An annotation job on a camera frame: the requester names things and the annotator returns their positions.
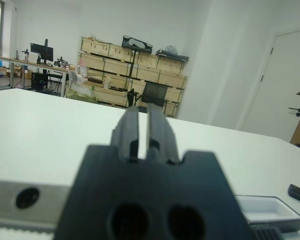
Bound black flat tray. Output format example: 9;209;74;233
155;49;190;63

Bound pink white package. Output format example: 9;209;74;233
78;59;88;76

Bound black computer monitor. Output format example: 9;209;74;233
30;38;54;65

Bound black mesh office chair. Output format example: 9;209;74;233
137;81;170;116

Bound wooden desk white legs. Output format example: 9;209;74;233
9;57;70;98

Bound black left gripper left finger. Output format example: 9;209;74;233
111;105;140;161

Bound black open case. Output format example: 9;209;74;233
121;35;153;54

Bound black box white lining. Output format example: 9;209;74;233
233;194;300;232

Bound grey metal table frame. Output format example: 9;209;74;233
0;56;15;90

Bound olive green plastic bag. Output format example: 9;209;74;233
65;83;98;103

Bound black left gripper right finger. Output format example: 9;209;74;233
146;103;180;164

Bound white crumpled plastic bag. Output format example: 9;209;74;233
67;71;88;86

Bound white door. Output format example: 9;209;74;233
239;28;300;143

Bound light wooden crate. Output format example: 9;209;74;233
136;64;161;82
78;52;106;71
159;69;188;89
108;43;136;63
156;56;186;75
166;87;185;102
104;74;130;91
136;52;160;68
91;86;128;105
81;36;111;56
103;57;132;76

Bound black computer tower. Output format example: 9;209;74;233
31;72;48;91

